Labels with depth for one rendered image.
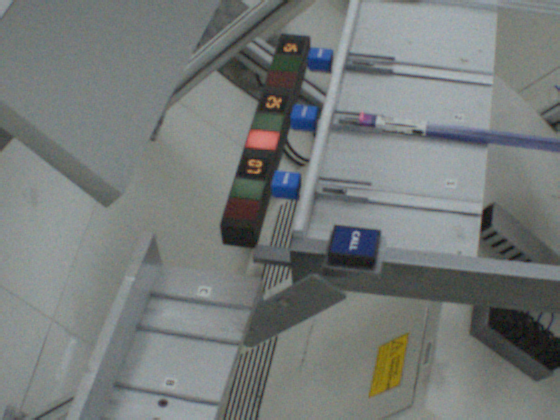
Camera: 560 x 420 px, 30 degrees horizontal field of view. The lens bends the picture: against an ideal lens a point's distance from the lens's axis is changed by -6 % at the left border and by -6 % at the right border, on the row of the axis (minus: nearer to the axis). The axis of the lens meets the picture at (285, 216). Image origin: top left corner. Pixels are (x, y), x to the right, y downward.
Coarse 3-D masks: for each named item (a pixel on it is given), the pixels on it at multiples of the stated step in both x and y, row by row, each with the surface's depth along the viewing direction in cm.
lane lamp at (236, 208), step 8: (232, 200) 127; (240, 200) 127; (248, 200) 127; (232, 208) 127; (240, 208) 127; (248, 208) 127; (256, 208) 127; (224, 216) 126; (232, 216) 126; (240, 216) 126; (248, 216) 126
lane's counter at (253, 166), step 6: (246, 162) 131; (252, 162) 131; (258, 162) 131; (264, 162) 131; (240, 168) 131; (246, 168) 131; (252, 168) 131; (258, 168) 131; (264, 168) 130; (240, 174) 130; (246, 174) 130; (252, 174) 130; (258, 174) 130; (264, 174) 130
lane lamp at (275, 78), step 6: (270, 72) 141; (276, 72) 141; (282, 72) 141; (288, 72) 141; (270, 78) 141; (276, 78) 141; (282, 78) 141; (288, 78) 141; (294, 78) 140; (270, 84) 140; (276, 84) 140; (282, 84) 140; (288, 84) 140
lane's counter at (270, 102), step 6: (264, 96) 139; (270, 96) 138; (276, 96) 138; (282, 96) 138; (288, 96) 138; (264, 102) 138; (270, 102) 138; (276, 102) 138; (282, 102) 138; (264, 108) 137; (270, 108) 137; (276, 108) 137; (282, 108) 137
